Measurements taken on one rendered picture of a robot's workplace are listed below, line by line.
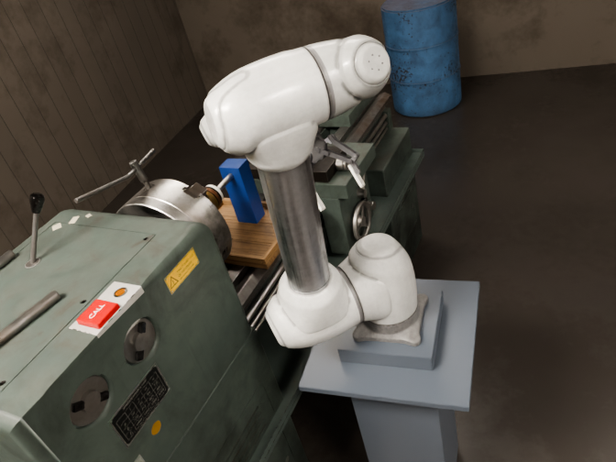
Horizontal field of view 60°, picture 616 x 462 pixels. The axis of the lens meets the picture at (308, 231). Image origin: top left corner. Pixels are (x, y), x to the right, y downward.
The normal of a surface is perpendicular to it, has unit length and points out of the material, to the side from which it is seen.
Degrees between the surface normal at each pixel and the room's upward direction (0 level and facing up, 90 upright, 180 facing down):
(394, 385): 0
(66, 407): 90
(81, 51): 90
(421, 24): 90
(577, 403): 0
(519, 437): 0
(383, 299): 87
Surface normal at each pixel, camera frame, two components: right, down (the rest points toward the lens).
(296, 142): 0.51, 0.66
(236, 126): -0.04, 0.44
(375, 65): 0.43, 0.10
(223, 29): -0.29, 0.61
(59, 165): 0.93, 0.01
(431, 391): -0.22, -0.79
